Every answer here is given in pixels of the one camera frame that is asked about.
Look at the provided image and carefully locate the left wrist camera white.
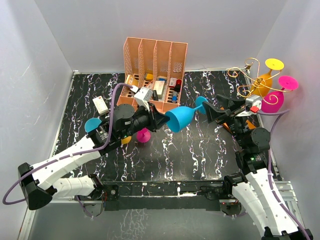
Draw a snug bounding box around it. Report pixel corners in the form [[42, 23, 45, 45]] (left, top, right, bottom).
[[130, 85, 153, 112]]

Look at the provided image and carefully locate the peach plastic file organizer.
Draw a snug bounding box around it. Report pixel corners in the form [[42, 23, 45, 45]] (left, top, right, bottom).
[[123, 37, 188, 113]]

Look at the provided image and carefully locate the yellow orange wine glass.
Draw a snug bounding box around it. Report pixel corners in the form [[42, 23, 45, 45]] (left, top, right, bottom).
[[121, 136, 132, 145], [250, 58, 285, 98]]

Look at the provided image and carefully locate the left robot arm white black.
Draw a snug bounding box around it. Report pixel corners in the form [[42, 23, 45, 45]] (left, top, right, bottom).
[[18, 103, 170, 210]]

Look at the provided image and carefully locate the red black stamp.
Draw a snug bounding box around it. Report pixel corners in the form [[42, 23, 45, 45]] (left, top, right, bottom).
[[174, 79, 182, 93]]

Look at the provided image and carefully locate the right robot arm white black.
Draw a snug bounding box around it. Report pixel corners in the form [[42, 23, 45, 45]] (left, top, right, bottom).
[[195, 95, 314, 240]]

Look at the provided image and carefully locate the magenta wine glass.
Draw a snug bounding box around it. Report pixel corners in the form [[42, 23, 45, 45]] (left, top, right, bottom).
[[136, 128, 151, 143], [261, 75, 299, 114]]

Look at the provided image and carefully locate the blue wine glass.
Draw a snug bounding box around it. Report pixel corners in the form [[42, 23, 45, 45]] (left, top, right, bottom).
[[165, 96, 208, 133], [84, 117, 102, 133]]

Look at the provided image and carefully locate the yellow spiral notebook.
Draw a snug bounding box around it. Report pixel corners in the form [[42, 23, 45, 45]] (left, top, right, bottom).
[[125, 74, 139, 87]]

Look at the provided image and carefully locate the red white small box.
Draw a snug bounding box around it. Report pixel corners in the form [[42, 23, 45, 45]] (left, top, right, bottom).
[[168, 77, 177, 88]]

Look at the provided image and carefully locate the wooden rack base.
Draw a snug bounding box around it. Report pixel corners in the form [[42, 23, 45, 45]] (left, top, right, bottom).
[[217, 117, 256, 135]]

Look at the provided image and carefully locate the white paper box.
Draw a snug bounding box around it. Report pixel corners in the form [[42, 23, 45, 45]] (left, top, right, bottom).
[[153, 80, 166, 99]]

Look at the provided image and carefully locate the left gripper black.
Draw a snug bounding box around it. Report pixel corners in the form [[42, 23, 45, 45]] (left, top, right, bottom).
[[119, 101, 170, 140]]

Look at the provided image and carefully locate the white red card box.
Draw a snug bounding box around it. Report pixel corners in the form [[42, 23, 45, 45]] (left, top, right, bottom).
[[92, 96, 109, 116]]

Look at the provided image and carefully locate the black marker block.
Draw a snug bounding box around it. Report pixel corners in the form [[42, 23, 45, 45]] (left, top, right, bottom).
[[152, 90, 159, 101]]

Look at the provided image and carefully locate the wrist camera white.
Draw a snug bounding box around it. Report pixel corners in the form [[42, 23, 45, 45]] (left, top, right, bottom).
[[130, 85, 153, 112], [236, 94, 262, 117]]

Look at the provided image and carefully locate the gold wire glass rack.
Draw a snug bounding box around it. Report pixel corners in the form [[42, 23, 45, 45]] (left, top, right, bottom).
[[227, 57, 282, 98]]

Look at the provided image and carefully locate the yellow grey eraser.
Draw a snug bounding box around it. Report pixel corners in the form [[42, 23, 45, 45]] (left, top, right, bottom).
[[144, 73, 153, 82]]

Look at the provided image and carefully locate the blue grey stamp right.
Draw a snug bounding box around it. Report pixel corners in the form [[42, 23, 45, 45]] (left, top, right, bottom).
[[171, 91, 179, 104]]

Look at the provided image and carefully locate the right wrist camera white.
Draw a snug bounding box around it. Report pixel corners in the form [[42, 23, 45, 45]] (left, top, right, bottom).
[[236, 94, 262, 117]]

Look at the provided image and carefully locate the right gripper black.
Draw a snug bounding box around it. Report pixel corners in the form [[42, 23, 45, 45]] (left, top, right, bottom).
[[202, 94, 248, 149]]

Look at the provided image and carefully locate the black front base bar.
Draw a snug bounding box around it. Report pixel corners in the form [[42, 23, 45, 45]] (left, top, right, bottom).
[[100, 180, 228, 211]]

